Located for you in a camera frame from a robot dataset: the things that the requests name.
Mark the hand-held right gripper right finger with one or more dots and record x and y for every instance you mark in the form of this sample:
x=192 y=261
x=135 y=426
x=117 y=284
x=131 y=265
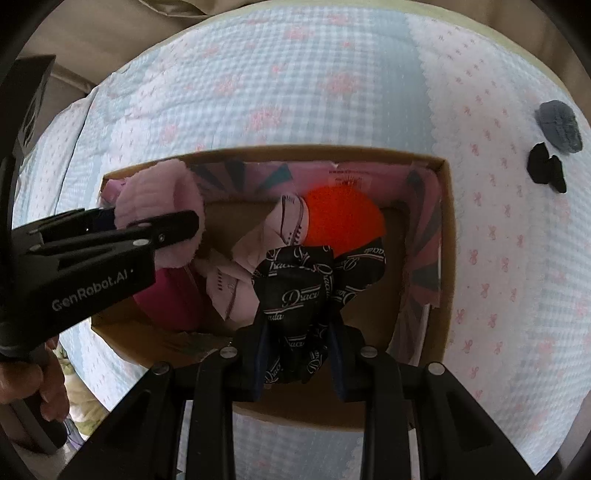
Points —
x=339 y=369

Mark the black rolled sock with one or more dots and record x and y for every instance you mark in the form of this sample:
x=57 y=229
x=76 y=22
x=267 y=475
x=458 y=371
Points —
x=545 y=168

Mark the light blue dotted pillow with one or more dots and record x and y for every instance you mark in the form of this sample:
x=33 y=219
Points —
x=55 y=152

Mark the round orange-brown soft pad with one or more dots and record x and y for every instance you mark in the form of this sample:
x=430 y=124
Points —
x=341 y=217

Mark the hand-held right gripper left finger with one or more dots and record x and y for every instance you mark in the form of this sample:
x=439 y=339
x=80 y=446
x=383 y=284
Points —
x=258 y=369

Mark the grey rolled sock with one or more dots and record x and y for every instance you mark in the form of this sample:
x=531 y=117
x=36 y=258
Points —
x=561 y=124

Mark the cardboard box with pink lining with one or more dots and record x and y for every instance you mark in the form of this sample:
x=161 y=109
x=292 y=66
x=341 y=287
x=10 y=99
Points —
x=425 y=295

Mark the beige padded headboard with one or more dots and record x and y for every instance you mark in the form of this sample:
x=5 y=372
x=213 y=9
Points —
x=92 y=46

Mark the magenta cloth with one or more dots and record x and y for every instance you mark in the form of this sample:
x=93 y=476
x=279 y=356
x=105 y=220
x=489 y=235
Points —
x=171 y=295

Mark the person's left hand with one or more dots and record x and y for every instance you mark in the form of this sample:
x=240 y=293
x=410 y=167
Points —
x=32 y=378

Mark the light pink sock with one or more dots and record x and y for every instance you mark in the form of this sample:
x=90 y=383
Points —
x=281 y=221
x=231 y=290

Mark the black patterned cloth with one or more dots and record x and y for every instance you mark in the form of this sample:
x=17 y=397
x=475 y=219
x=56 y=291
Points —
x=295 y=295

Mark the pink fuzzy sock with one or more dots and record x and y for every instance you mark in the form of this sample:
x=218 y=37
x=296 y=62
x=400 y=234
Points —
x=157 y=189

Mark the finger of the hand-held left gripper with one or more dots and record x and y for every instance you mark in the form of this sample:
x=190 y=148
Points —
x=69 y=224
x=166 y=228

